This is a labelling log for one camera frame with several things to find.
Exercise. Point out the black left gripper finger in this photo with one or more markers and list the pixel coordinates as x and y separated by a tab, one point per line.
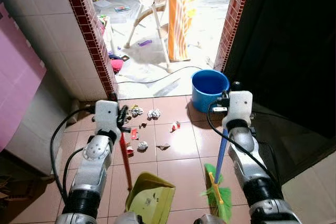
125	126

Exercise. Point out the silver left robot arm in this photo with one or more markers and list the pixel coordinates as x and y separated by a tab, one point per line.
93	169

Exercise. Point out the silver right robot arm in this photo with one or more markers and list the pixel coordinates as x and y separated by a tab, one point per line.
247	153

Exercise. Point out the red wrapper scrap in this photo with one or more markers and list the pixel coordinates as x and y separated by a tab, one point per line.
134	134
175	126
129	150

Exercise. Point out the crumpled brown and white paper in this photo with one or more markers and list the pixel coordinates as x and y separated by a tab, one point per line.
136	111

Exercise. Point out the blue plastic bucket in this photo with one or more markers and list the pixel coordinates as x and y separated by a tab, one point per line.
209	90

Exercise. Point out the brown paper scrap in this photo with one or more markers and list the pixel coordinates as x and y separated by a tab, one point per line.
164	146

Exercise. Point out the pink plastic item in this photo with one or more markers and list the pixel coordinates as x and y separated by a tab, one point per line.
117	65

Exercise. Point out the purple plastic item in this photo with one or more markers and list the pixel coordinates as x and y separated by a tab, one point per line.
145	43

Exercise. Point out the grey left robot leg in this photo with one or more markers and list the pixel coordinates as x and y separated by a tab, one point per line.
128	219

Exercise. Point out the grey robot leg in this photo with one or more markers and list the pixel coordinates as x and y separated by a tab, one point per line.
128	219
206	220

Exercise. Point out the orange striped cloth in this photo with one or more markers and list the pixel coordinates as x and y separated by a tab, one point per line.
181	14

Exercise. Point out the pink foam board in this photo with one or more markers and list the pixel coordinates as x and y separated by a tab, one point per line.
18	77

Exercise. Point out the white plastic chair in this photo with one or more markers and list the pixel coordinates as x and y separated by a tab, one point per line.
152	3

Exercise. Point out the grey right robot leg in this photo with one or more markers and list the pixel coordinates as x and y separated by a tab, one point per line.
206	220

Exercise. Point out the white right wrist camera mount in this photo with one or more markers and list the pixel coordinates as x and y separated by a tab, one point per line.
239	107

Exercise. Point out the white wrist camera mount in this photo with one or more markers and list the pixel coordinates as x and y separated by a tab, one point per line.
106	118
239	107

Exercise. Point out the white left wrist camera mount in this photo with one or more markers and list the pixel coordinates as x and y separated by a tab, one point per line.
106	118

